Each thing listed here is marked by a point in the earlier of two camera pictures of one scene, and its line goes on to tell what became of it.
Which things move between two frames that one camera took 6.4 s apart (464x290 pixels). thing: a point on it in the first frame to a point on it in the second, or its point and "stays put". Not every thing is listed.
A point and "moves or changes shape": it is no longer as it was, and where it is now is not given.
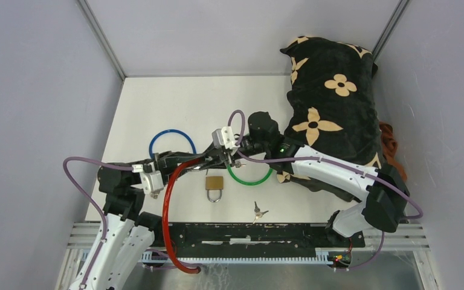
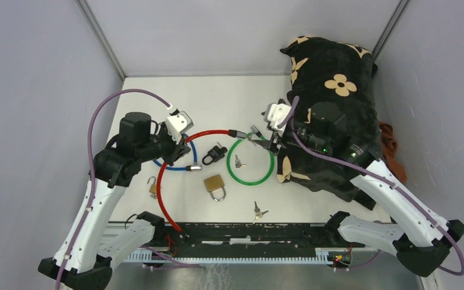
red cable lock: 165,212 to 232,133
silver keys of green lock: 238,164 stays put
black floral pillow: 331,106 stays put
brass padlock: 214,185 moves or changes shape
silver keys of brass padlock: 258,212 stays put
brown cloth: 389,147 stays put
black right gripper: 217,162 to 277,138
